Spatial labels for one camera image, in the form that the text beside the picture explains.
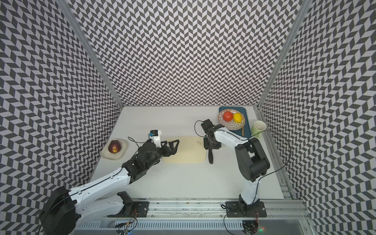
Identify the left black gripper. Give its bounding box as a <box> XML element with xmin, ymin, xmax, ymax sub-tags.
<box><xmin>145</xmin><ymin>139</ymin><xmax>179</xmax><ymax>170</ymax></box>

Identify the black kitchen knife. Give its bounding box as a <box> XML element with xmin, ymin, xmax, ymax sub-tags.
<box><xmin>208</xmin><ymin>148</ymin><xmax>213</xmax><ymax>165</ymax></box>

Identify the cream plastic cutting board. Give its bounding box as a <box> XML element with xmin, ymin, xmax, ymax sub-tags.
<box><xmin>162</xmin><ymin>136</ymin><xmax>207</xmax><ymax>164</ymax></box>

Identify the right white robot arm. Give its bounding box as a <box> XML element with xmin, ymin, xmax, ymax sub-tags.
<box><xmin>201</xmin><ymin>119</ymin><xmax>270</xmax><ymax>212</ymax></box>

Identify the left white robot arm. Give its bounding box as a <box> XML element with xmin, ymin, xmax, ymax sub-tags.
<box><xmin>39</xmin><ymin>140</ymin><xmax>180</xmax><ymax>235</ymax></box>

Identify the patterned round plate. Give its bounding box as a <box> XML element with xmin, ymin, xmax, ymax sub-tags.
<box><xmin>217</xmin><ymin>109</ymin><xmax>246</xmax><ymax>131</ymax></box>

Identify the red tomato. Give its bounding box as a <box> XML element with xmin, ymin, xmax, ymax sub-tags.
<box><xmin>223</xmin><ymin>111</ymin><xmax>234</xmax><ymax>122</ymax></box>

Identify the yellow lemon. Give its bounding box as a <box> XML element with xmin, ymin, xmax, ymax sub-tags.
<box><xmin>233</xmin><ymin>113</ymin><xmax>243</xmax><ymax>123</ymax></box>

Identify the teal rectangular tray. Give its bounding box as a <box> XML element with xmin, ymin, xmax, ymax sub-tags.
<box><xmin>219</xmin><ymin>106</ymin><xmax>252</xmax><ymax>138</ymax></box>

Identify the light green mug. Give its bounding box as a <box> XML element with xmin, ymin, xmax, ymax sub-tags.
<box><xmin>251</xmin><ymin>120</ymin><xmax>267</xmax><ymax>138</ymax></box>

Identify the cream small dish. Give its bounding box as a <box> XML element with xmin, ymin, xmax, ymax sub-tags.
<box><xmin>100</xmin><ymin>139</ymin><xmax>128</xmax><ymax>161</ymax></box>

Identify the dark red apple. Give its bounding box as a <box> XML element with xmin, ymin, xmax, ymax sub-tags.
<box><xmin>108</xmin><ymin>140</ymin><xmax>122</xmax><ymax>154</ymax></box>

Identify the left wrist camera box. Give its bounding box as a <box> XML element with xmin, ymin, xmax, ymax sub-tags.
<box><xmin>148</xmin><ymin>130</ymin><xmax>162</xmax><ymax>148</ymax></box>

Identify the aluminium front rail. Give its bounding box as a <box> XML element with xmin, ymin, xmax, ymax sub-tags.
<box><xmin>75</xmin><ymin>197</ymin><xmax>310</xmax><ymax>224</ymax></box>

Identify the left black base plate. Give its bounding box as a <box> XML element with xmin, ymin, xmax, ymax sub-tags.
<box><xmin>107</xmin><ymin>201</ymin><xmax>149</xmax><ymax>218</ymax></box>

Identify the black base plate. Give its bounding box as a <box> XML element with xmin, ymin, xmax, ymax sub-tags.
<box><xmin>225</xmin><ymin>201</ymin><xmax>267</xmax><ymax>218</ymax></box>
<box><xmin>107</xmin><ymin>201</ymin><xmax>149</xmax><ymax>218</ymax></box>

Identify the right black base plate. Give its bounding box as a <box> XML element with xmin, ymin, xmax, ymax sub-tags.
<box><xmin>225</xmin><ymin>201</ymin><xmax>267</xmax><ymax>218</ymax></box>

